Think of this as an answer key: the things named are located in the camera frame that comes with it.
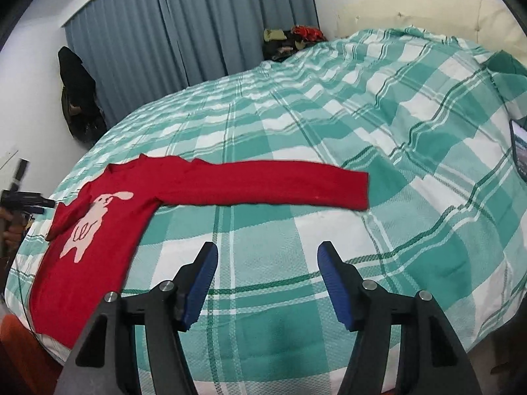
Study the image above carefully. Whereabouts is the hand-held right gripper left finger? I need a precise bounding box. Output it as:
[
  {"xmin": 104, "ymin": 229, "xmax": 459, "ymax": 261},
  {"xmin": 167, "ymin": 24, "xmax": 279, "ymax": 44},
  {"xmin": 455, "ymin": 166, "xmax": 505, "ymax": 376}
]
[{"xmin": 53, "ymin": 242, "xmax": 219, "ymax": 395}]

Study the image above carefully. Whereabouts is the pile of mixed clothes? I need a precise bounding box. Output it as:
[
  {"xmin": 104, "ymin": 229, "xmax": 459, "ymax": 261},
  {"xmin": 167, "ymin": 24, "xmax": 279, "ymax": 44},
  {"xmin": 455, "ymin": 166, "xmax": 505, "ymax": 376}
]
[{"xmin": 263, "ymin": 25, "xmax": 328, "ymax": 63}]

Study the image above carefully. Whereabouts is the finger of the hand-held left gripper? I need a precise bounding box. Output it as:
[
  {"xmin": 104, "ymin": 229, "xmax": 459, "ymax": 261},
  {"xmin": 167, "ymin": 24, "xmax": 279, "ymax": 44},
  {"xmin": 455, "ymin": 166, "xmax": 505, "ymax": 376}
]
[{"xmin": 25, "ymin": 195, "xmax": 56, "ymax": 215}]

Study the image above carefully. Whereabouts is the orange brown furniture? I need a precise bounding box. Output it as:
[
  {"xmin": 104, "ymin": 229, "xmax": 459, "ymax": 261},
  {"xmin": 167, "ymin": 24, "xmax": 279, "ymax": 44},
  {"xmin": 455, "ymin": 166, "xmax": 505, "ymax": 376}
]
[{"xmin": 0, "ymin": 315, "xmax": 62, "ymax": 395}]

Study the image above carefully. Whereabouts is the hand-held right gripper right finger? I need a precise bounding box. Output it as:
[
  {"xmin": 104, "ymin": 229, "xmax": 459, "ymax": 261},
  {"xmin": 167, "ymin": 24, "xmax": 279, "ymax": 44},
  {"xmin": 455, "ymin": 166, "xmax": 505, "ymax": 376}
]
[{"xmin": 317, "ymin": 242, "xmax": 474, "ymax": 395}]

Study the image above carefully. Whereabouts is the phone with lit screen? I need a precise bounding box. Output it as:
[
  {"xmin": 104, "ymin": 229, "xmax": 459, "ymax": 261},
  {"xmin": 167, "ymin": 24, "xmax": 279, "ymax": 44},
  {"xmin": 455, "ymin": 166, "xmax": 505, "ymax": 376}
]
[{"xmin": 510, "ymin": 118, "xmax": 527, "ymax": 179}]

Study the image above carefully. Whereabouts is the cream padded headboard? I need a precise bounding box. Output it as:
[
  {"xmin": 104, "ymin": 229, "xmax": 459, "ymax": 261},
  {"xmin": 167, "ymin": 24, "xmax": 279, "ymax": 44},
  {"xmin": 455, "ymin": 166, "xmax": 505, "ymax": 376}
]
[{"xmin": 333, "ymin": 0, "xmax": 527, "ymax": 50}]

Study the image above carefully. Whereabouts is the red sweater with pink rabbit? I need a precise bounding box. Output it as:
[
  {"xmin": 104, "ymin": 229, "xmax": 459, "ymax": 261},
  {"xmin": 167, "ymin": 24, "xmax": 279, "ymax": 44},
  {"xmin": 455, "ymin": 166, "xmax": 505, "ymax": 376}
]
[{"xmin": 31, "ymin": 153, "xmax": 370, "ymax": 348}]

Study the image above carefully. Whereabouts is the person's left hand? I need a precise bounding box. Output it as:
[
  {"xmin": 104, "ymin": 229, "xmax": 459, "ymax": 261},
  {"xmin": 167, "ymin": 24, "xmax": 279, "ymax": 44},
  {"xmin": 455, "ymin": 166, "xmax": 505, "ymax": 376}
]
[{"xmin": 0, "ymin": 208, "xmax": 25, "ymax": 253}]

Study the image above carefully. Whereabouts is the black bag hanging on wall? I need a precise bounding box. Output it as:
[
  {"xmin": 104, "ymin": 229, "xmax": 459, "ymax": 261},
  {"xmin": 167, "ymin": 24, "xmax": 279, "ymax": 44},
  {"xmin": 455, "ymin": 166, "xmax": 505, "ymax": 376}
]
[{"xmin": 58, "ymin": 46, "xmax": 108, "ymax": 145}]

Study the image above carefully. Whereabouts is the blue grey curtain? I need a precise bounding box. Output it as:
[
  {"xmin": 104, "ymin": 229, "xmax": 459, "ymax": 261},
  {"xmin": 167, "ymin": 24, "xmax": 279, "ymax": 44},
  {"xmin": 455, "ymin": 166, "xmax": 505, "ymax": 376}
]
[{"xmin": 62, "ymin": 0, "xmax": 319, "ymax": 130}]

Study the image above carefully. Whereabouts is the green white plaid blanket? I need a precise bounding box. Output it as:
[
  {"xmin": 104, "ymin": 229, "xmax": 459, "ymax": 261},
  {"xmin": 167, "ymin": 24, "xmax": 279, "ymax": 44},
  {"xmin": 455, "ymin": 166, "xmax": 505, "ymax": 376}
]
[{"xmin": 4, "ymin": 28, "xmax": 527, "ymax": 395}]

